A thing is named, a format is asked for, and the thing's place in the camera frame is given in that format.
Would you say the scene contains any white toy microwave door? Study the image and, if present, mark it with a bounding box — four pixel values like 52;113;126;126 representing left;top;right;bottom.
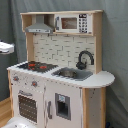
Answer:
55;14;92;34

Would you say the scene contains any toy oven door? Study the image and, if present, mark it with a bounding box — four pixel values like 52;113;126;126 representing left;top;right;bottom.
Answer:
12;87;44;128

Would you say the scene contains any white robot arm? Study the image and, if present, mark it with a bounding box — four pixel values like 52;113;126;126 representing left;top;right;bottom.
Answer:
0;42;14;54

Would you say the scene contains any wooden toy kitchen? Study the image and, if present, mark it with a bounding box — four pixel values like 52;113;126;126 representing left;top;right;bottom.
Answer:
8;10;115;128

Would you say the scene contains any grey toy sink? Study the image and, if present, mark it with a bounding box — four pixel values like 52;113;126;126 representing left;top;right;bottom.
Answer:
52;67;92;81

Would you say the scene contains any black toy faucet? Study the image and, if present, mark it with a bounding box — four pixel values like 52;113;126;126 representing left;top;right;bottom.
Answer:
76;50;94;70

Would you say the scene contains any black toy stovetop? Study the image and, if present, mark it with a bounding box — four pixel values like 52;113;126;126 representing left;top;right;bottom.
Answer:
20;61;56;72

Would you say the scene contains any right oven knob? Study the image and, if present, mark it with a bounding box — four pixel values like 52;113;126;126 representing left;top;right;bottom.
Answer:
31;81;38;87

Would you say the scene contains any oven knob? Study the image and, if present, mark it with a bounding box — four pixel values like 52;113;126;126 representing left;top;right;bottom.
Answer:
13;76;19;81
31;81;38;87

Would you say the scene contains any grey ice dispenser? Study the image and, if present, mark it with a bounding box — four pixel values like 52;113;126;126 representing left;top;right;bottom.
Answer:
55;93;71;120

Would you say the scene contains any grey range hood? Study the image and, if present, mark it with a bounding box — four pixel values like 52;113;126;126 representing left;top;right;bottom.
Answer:
25;15;53;34

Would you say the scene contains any left oven knob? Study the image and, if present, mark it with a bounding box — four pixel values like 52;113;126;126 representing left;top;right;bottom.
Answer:
13;76;19;81

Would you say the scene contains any grey fridge door handle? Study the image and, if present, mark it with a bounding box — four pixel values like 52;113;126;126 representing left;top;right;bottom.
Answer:
47;101;52;119

